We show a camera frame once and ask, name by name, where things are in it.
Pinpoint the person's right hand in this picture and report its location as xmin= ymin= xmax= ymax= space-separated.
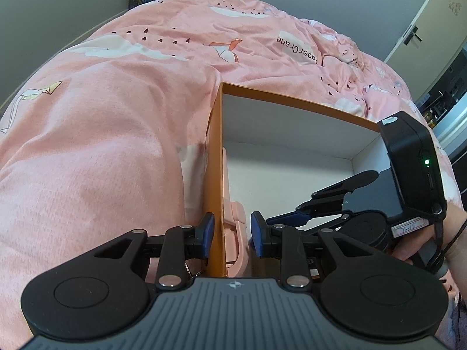
xmin=392 ymin=203 xmax=467 ymax=265

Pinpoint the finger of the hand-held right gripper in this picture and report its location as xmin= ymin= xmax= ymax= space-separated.
xmin=266 ymin=209 xmax=351 ymax=232
xmin=296 ymin=171 xmax=380 ymax=214

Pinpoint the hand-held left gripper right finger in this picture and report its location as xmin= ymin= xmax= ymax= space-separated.
xmin=250 ymin=211 xmax=369 ymax=289

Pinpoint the black wrist strap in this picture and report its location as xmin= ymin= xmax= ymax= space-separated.
xmin=427 ymin=204 xmax=467 ymax=281

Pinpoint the person's right forearm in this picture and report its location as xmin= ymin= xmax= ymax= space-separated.
xmin=443 ymin=250 xmax=467 ymax=298

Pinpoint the cream door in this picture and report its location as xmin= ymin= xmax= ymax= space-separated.
xmin=383 ymin=0 xmax=467 ymax=103

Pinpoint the pink plastic case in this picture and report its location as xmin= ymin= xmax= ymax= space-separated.
xmin=221 ymin=148 xmax=250 ymax=278

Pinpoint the black door handle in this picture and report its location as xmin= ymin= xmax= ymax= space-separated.
xmin=403 ymin=25 xmax=422 ymax=46

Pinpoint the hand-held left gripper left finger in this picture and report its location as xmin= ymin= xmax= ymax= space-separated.
xmin=93 ymin=213 xmax=216 ymax=289

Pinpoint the orange cardboard box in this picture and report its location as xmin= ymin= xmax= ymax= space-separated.
xmin=202 ymin=82 xmax=393 ymax=278

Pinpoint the pink printed blanket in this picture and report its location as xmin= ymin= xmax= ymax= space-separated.
xmin=0 ymin=0 xmax=462 ymax=340

